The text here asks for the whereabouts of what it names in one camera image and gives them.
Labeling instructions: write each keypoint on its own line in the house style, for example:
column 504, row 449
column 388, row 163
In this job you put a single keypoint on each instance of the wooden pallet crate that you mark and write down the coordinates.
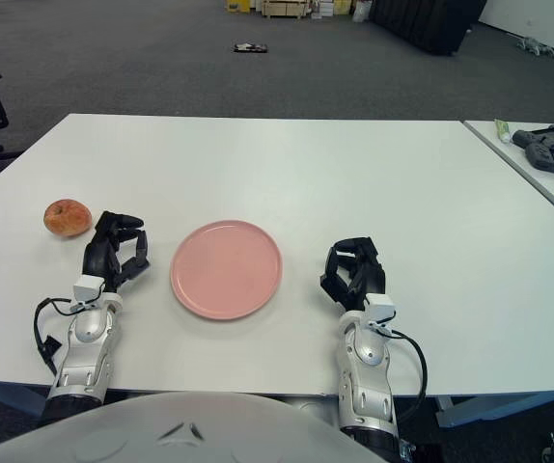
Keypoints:
column 286, row 8

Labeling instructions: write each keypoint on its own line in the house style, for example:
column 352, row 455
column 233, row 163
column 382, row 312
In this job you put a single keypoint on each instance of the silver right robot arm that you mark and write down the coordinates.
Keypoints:
column 368, row 357

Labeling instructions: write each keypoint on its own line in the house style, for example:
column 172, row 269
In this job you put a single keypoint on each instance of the black folding partition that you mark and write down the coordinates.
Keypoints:
column 426, row 24

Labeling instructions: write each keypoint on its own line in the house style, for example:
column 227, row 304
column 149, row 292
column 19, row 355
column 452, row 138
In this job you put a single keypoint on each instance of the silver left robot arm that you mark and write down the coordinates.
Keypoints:
column 86, row 337

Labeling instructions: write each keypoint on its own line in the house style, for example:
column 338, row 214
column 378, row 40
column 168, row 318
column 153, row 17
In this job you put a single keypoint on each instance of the red apple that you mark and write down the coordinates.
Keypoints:
column 67, row 218

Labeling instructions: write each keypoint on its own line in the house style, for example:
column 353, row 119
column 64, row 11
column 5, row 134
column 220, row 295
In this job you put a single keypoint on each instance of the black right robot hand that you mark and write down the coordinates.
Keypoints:
column 371, row 280

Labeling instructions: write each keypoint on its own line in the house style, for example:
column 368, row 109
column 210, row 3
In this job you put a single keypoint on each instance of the grey quadruped robot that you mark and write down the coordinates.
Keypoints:
column 535, row 46

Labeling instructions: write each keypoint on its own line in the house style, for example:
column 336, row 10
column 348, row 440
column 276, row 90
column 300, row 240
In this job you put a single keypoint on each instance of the small dark floor object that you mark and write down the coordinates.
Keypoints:
column 250, row 47

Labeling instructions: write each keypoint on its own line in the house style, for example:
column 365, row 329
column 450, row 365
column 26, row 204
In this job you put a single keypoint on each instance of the yellow box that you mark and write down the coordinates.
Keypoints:
column 237, row 5

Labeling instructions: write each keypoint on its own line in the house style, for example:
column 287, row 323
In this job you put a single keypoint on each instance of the white plastic bag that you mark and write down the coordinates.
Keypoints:
column 361, row 10

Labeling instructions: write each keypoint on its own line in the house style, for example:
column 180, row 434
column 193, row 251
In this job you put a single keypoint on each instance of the pink round plate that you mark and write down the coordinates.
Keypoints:
column 226, row 270

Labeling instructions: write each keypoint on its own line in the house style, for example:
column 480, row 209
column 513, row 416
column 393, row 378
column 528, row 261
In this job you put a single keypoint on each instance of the white stacked boxes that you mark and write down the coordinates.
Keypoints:
column 324, row 7

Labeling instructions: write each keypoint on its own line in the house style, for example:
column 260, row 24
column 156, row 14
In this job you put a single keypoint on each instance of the grey robot torso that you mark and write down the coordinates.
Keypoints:
column 161, row 434

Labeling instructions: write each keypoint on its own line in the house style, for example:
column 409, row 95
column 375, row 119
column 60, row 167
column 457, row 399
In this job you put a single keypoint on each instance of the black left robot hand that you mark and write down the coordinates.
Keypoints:
column 97, row 255

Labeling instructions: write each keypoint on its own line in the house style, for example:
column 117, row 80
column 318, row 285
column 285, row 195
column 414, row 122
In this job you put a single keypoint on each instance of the green and white tube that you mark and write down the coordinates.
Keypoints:
column 503, row 129

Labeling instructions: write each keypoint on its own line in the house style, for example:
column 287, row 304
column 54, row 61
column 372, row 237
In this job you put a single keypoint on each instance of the yellow carton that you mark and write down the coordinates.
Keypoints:
column 343, row 6

